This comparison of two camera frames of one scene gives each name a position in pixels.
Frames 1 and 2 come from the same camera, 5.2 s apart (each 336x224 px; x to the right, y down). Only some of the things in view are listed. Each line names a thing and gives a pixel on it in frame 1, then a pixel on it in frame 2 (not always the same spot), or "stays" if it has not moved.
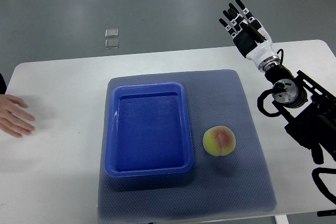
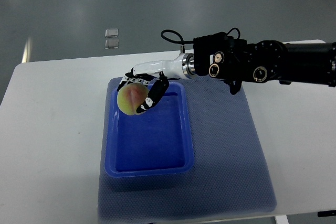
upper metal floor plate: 110,33 stays
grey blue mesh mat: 237,182 stays
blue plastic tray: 148,130 stays
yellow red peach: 219,141 to 130,96
